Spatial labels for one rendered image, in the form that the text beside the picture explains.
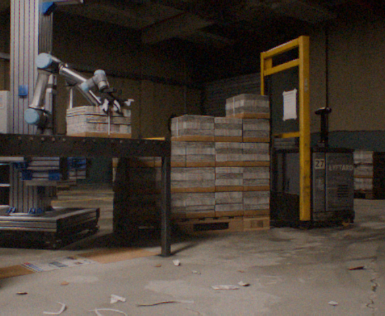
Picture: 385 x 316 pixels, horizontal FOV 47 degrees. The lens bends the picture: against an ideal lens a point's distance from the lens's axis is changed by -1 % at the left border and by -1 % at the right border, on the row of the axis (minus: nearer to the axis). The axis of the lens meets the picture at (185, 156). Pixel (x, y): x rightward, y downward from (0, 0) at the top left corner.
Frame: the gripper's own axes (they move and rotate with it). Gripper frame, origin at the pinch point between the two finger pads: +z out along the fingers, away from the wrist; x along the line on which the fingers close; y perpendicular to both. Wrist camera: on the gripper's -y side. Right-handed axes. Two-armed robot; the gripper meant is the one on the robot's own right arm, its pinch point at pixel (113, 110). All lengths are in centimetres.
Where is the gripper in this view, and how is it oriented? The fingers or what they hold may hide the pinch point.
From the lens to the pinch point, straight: 315.1
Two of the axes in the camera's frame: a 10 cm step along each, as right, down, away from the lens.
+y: -5.7, 5.2, 6.4
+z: 3.3, 8.6, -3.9
